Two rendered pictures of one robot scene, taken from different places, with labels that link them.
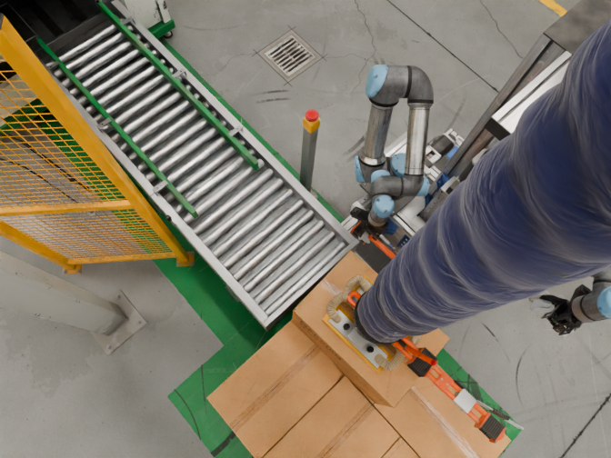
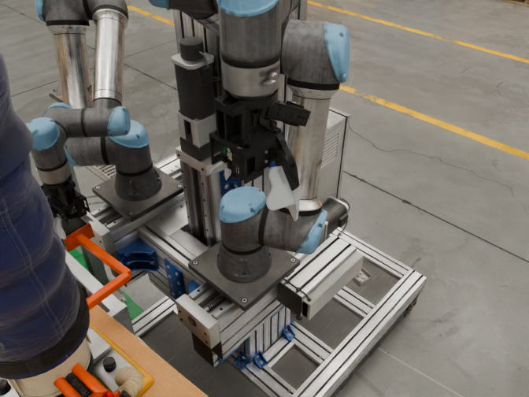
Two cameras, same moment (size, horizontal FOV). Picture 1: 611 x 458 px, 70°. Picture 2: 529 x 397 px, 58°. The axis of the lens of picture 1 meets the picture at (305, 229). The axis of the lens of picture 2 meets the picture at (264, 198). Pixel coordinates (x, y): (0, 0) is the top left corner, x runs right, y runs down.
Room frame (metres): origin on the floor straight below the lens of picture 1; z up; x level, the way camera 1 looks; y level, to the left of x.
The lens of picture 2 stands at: (-0.29, -0.85, 2.00)
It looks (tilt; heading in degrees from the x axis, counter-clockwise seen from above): 39 degrees down; 2
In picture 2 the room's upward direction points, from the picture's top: straight up
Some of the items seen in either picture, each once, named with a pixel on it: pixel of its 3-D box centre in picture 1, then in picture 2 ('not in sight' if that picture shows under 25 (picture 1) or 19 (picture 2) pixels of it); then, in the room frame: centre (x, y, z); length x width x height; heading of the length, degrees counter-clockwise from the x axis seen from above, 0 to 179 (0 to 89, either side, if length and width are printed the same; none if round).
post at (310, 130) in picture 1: (307, 164); (84, 231); (1.28, 0.04, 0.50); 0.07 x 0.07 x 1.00; 49
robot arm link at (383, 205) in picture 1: (382, 208); (46, 142); (0.67, -0.28, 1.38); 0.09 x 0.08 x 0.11; 6
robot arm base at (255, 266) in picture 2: not in sight; (243, 249); (0.62, -0.76, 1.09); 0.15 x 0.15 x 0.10
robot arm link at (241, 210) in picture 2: not in sight; (245, 217); (0.62, -0.77, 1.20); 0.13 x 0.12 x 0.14; 75
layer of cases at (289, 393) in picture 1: (353, 416); not in sight; (-0.13, -0.38, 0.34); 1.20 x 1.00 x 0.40; 49
